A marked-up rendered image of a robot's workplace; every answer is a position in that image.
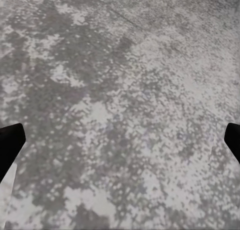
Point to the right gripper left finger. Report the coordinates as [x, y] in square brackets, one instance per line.
[12, 139]

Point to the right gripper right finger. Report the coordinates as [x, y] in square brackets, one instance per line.
[232, 139]

